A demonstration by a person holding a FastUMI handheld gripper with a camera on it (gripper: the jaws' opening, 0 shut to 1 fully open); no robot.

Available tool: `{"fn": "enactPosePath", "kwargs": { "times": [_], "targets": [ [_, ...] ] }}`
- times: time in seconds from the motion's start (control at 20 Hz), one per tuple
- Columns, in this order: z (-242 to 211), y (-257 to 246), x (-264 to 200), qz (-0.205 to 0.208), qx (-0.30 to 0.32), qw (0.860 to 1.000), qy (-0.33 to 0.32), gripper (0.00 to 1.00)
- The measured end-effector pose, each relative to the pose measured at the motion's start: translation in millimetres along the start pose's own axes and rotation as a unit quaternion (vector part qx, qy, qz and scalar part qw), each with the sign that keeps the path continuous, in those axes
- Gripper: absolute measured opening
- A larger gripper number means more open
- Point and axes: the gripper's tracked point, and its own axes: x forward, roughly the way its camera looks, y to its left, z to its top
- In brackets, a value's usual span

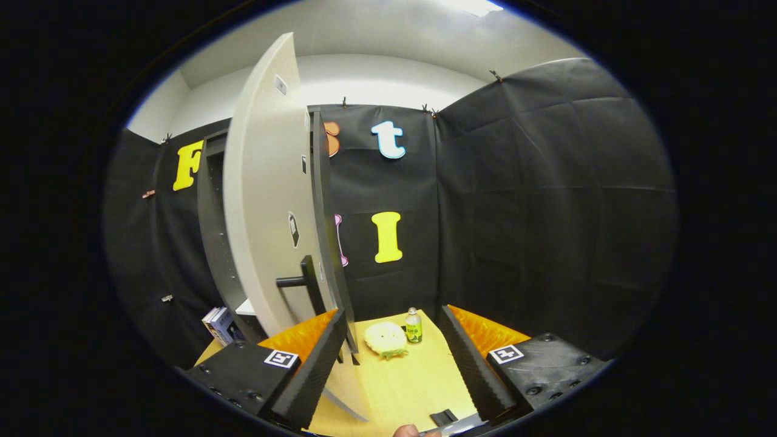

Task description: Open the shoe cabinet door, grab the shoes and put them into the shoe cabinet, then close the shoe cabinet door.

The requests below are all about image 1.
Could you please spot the grey metal strip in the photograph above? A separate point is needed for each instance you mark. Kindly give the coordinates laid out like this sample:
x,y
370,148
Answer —
x,y
461,425

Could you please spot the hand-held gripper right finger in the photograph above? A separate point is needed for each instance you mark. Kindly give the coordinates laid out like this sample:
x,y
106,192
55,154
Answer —
x,y
473,364

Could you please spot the black backdrop cloth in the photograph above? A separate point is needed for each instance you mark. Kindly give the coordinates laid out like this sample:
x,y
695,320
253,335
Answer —
x,y
546,212

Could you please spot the long ceiling light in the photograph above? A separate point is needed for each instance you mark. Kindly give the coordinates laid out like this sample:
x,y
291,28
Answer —
x,y
470,6

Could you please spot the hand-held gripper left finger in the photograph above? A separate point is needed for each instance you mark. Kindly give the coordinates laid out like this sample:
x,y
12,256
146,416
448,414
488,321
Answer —
x,y
312,370

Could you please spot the small black block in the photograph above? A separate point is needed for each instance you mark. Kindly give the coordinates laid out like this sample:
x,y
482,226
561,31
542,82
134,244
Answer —
x,y
442,417

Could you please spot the beige shoe cabinet door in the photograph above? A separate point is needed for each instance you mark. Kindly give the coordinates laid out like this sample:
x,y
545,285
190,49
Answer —
x,y
267,182

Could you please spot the yellow-green plush toy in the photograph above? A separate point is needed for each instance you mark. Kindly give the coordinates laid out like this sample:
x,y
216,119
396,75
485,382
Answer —
x,y
385,338

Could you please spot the green drink bottle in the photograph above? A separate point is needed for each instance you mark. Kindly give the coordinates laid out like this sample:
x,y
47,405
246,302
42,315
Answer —
x,y
413,328

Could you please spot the dark grey shoe cabinet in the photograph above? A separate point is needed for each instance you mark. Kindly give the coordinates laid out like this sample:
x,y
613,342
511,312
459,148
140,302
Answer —
x,y
212,243

